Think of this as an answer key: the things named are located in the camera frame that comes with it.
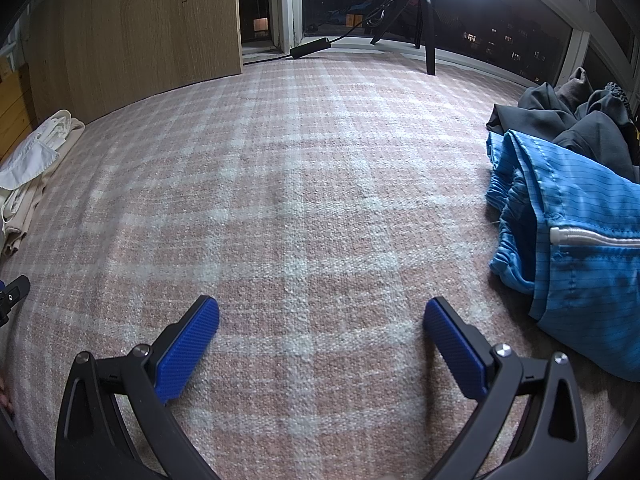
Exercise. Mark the blue striped garment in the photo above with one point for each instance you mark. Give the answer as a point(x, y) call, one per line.
point(575, 220)

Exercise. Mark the pink white plaid blanket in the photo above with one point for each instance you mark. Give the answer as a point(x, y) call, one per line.
point(320, 185)

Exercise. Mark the black tripod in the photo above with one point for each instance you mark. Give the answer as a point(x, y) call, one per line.
point(430, 35)

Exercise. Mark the yellow pine board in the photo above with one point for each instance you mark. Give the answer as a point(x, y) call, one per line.
point(15, 110)

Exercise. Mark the light wooden board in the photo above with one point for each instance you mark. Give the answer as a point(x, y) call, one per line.
point(135, 25)

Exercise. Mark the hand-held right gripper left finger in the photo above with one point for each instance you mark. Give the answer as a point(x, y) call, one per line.
point(187, 345)

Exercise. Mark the beige garment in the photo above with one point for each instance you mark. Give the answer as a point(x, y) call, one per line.
point(25, 205)

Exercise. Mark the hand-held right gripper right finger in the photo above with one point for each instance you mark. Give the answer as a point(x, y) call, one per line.
point(455, 347)

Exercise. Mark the dark grey garment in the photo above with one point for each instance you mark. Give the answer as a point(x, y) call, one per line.
point(585, 130)

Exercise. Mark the brown grey garment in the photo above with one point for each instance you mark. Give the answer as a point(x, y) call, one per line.
point(572, 87)

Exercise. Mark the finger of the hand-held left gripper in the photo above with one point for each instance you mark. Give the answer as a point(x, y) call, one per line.
point(15, 292)

